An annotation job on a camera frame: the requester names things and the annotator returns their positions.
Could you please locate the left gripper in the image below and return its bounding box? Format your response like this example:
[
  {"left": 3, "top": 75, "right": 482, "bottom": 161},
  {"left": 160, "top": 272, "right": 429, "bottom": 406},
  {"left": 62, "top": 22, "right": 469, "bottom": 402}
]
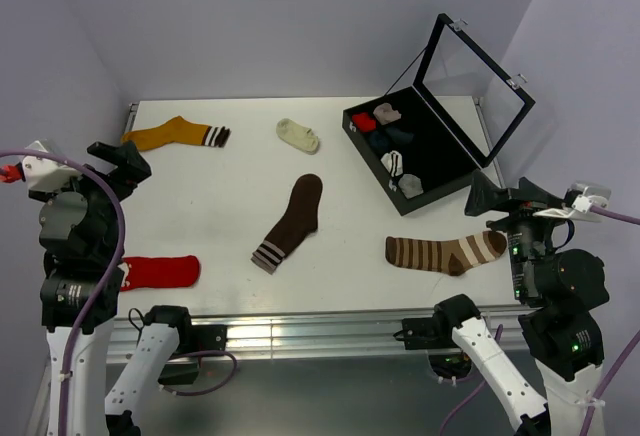
[{"left": 31, "top": 139, "right": 149, "bottom": 259}]

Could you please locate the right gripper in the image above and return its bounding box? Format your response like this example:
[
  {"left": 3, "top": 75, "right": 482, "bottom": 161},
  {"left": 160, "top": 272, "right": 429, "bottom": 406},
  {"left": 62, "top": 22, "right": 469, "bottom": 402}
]
[{"left": 462, "top": 165, "right": 568, "bottom": 297}]

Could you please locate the dark brown sock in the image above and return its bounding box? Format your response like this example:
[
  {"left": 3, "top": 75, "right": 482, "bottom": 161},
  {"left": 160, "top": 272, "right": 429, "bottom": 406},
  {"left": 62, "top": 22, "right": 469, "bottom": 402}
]
[{"left": 251, "top": 174, "right": 323, "bottom": 274}]

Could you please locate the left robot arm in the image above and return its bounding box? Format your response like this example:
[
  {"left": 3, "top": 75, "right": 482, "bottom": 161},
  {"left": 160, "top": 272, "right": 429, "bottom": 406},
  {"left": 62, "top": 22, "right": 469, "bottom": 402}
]
[{"left": 22, "top": 141, "right": 195, "bottom": 435}]

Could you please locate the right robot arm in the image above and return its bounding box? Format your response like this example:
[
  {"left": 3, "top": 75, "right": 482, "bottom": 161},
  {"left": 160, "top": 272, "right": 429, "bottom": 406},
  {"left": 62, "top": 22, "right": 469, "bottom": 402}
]
[{"left": 432, "top": 171, "right": 611, "bottom": 435}]

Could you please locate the mustard yellow sock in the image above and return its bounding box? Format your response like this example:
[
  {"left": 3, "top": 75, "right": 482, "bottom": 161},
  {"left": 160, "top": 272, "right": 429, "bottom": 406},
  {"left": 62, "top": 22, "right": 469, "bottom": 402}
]
[{"left": 121, "top": 116, "right": 231, "bottom": 152}]

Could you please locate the brown cream striped sock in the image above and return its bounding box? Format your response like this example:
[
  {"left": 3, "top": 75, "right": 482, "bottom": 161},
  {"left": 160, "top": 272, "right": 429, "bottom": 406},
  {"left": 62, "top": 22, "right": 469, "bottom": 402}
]
[{"left": 385, "top": 230, "right": 508, "bottom": 277}]

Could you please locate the rolled grey sock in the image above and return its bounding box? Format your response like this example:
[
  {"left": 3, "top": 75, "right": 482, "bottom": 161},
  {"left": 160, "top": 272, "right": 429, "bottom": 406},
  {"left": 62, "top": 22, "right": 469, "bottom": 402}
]
[{"left": 398, "top": 174, "right": 424, "bottom": 199}]

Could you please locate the black storage box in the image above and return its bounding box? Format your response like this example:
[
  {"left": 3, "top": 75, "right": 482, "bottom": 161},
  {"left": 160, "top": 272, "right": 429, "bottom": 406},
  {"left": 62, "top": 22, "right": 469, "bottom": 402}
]
[{"left": 342, "top": 13, "right": 535, "bottom": 216}]

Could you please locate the rolled white striped sock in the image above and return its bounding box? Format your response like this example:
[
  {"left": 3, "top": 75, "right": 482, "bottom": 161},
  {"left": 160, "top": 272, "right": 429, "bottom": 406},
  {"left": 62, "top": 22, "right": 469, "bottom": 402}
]
[{"left": 381, "top": 150, "right": 404, "bottom": 177}]

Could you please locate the rolled navy sock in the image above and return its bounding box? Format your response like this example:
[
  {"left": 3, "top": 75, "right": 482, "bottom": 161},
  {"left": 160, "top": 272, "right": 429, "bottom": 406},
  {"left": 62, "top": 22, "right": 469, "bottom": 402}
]
[{"left": 384, "top": 126, "right": 414, "bottom": 146}]

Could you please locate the rolled teal sock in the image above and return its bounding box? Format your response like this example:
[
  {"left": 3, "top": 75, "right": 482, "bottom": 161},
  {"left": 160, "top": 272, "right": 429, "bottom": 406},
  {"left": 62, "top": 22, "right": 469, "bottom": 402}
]
[{"left": 368, "top": 132, "right": 390, "bottom": 156}]

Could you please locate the rolled beige sock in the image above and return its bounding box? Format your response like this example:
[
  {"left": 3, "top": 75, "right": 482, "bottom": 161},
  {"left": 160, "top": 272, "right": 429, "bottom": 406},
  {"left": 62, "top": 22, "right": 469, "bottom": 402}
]
[{"left": 373, "top": 103, "right": 402, "bottom": 125}]

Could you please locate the rolled red sock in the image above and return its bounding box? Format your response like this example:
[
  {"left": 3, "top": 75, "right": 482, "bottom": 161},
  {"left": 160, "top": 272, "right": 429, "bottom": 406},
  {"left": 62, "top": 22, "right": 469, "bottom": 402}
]
[{"left": 351, "top": 112, "right": 377, "bottom": 133}]

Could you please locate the cream ankle sock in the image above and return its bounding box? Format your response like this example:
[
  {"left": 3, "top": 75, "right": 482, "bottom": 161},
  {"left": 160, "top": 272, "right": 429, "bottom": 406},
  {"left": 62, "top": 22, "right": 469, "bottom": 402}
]
[{"left": 276, "top": 118, "right": 320, "bottom": 155}]

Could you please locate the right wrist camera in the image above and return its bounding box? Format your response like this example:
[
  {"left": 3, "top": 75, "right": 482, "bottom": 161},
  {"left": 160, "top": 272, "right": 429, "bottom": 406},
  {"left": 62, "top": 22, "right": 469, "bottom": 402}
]
[{"left": 533, "top": 181, "right": 612, "bottom": 222}]

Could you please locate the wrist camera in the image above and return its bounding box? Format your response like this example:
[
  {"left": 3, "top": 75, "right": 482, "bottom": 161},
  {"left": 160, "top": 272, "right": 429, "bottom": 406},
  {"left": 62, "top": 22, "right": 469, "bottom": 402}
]
[
  {"left": 533, "top": 181, "right": 612, "bottom": 222},
  {"left": 1, "top": 156, "right": 81, "bottom": 193}
]

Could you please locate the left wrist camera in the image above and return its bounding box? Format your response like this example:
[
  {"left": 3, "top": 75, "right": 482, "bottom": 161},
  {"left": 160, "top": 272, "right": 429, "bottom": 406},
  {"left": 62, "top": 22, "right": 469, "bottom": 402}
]
[{"left": 1, "top": 156, "right": 81, "bottom": 193}]

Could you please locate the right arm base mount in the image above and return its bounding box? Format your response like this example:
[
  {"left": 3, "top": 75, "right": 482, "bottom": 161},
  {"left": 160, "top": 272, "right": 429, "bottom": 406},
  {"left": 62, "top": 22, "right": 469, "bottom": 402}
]
[{"left": 392, "top": 317, "right": 479, "bottom": 387}]

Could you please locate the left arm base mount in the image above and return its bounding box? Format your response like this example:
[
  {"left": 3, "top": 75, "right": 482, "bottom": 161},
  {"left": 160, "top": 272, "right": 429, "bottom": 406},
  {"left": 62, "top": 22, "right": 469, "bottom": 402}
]
[{"left": 128, "top": 305, "right": 238, "bottom": 397}]

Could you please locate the aluminium table frame rail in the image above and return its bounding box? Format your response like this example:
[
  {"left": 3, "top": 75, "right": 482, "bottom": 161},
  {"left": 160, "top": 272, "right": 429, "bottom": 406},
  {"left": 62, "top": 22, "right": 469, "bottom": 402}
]
[{"left": 107, "top": 308, "right": 531, "bottom": 362}]

